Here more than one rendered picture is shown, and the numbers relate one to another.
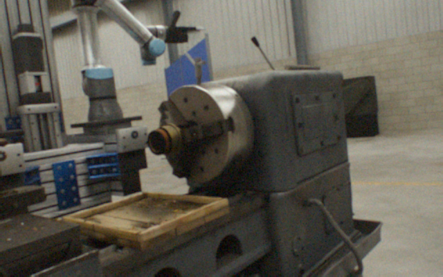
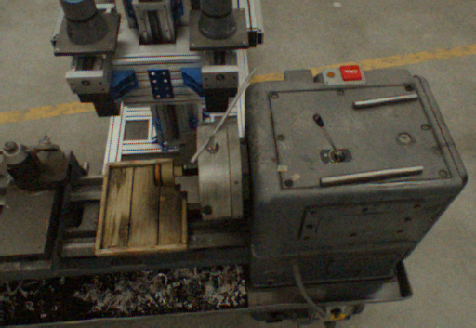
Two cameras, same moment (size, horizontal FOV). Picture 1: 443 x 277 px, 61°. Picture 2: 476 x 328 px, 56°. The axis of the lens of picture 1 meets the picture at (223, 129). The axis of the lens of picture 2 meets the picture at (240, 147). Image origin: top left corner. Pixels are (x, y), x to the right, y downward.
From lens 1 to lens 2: 146 cm
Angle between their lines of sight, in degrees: 63
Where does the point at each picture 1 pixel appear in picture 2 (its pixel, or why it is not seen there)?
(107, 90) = (214, 9)
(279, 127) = (264, 230)
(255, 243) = (228, 257)
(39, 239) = (18, 255)
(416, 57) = not seen: outside the picture
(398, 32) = not seen: outside the picture
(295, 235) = (271, 269)
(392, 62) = not seen: outside the picture
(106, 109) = (210, 29)
